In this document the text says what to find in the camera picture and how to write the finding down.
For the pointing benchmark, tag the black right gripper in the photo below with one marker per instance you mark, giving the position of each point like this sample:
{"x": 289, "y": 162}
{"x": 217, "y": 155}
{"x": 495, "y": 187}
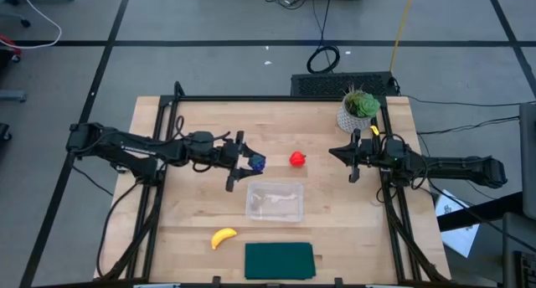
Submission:
{"x": 364, "y": 152}

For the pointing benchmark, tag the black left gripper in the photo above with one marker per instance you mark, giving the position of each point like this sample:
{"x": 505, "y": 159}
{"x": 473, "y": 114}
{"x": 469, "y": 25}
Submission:
{"x": 230, "y": 158}

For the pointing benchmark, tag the purple toy grapes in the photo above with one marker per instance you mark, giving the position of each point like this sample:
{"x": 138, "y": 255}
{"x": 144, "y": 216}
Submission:
{"x": 257, "y": 163}

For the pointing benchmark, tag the clear plastic container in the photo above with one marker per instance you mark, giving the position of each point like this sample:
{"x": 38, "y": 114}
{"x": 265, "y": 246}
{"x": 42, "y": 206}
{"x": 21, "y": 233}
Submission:
{"x": 274, "y": 201}

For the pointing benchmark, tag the red toy bell pepper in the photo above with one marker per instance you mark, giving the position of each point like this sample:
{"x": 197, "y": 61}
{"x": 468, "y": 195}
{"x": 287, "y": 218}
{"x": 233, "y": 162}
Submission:
{"x": 297, "y": 159}

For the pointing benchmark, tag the yellow toy banana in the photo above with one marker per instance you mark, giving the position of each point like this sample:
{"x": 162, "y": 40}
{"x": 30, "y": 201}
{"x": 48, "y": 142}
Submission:
{"x": 220, "y": 237}

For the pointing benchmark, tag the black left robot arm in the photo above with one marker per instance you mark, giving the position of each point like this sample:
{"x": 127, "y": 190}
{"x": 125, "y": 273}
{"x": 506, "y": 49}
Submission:
{"x": 125, "y": 147}

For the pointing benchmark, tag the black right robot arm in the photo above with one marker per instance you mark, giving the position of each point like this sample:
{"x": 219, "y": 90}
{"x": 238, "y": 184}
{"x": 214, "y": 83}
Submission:
{"x": 460, "y": 168}

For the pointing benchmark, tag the succulent in white pot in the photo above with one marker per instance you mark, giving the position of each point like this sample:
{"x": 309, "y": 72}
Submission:
{"x": 356, "y": 112}

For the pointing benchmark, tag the black keyboard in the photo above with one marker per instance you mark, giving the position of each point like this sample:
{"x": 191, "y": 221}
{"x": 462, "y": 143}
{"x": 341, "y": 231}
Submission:
{"x": 326, "y": 85}

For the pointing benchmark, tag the dark green folded cloth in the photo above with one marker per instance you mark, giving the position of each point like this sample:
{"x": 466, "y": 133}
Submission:
{"x": 279, "y": 260}

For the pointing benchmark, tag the white paper sheet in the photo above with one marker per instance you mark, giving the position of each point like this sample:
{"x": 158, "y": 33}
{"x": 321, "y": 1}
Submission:
{"x": 458, "y": 238}

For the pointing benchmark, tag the black beam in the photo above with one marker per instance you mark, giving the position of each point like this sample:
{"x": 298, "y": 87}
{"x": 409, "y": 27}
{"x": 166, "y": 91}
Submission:
{"x": 481, "y": 214}

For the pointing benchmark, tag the grey cabinet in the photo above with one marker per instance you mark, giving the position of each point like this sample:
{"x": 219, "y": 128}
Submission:
{"x": 528, "y": 162}

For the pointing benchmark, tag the black equipment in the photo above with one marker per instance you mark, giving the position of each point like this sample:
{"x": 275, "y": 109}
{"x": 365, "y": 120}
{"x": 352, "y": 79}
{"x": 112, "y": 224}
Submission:
{"x": 525, "y": 271}

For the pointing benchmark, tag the grey bar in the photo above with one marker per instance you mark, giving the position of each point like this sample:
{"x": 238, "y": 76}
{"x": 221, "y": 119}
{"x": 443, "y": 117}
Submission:
{"x": 12, "y": 96}

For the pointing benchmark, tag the chair caster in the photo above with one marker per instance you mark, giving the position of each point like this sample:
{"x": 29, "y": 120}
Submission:
{"x": 25, "y": 23}

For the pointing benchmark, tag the red object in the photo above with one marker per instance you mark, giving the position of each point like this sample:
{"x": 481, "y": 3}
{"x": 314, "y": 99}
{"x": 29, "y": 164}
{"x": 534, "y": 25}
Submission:
{"x": 8, "y": 41}

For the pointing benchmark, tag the black aluminium table frame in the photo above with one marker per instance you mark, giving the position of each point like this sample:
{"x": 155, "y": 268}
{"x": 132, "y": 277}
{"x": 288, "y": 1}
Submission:
{"x": 251, "y": 98}

